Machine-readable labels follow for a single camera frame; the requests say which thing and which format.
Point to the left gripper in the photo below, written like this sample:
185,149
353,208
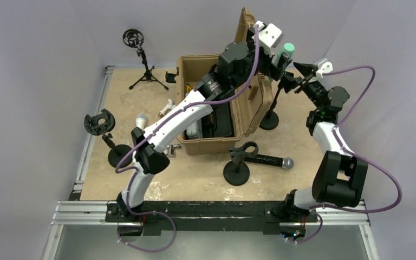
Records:
270,69

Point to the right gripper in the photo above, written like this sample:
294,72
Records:
291,82

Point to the green microphone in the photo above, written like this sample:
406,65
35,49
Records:
287,47

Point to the round base stand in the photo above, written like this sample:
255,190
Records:
271,119
101,125
236,172

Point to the black silver microphone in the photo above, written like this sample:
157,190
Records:
285,163

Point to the white microphone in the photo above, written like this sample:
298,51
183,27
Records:
141,121

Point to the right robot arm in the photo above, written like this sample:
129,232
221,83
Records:
340,178

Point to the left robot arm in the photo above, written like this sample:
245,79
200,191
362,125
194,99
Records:
227,79

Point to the black tripod mic stand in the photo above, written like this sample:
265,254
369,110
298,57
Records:
134,38

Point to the tan plastic toolbox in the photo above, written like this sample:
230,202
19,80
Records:
246,111

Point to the black tool tray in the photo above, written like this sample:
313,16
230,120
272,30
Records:
218,124

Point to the grey plastic case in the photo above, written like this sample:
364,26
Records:
195,131

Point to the black toolbox latch rear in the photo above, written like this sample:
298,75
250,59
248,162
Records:
171,77

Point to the white pipe fitting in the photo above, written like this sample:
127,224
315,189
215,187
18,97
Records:
168,107

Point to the silver metal bracket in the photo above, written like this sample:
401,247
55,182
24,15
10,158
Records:
171,150

